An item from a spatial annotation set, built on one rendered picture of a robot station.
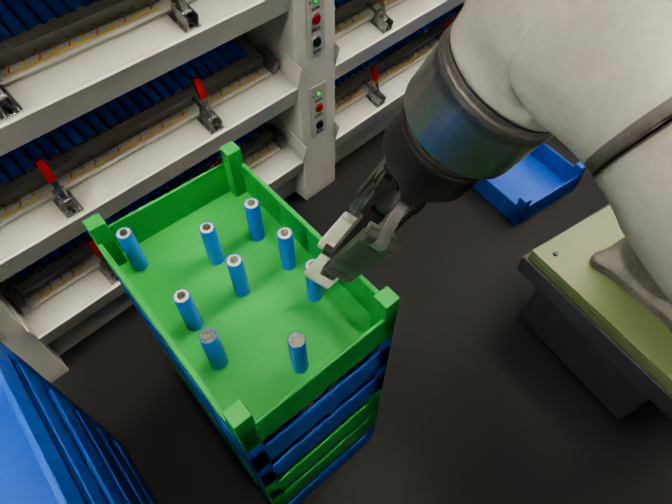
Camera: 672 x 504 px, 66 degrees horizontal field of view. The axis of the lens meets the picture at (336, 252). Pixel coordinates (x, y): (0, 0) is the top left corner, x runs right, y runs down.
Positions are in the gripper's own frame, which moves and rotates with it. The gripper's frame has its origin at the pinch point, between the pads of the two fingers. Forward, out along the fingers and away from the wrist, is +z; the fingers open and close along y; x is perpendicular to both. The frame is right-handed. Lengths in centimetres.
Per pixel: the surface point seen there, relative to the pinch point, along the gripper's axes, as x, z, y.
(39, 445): 15.1, 12.7, -25.2
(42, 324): 31, 55, -6
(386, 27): 5, 21, 68
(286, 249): 3.7, 8.0, 2.3
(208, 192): 15.3, 16.3, 9.0
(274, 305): 1.7, 11.9, -2.8
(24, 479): 15.1, 18.1, -27.9
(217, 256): 10.1, 14.0, 0.3
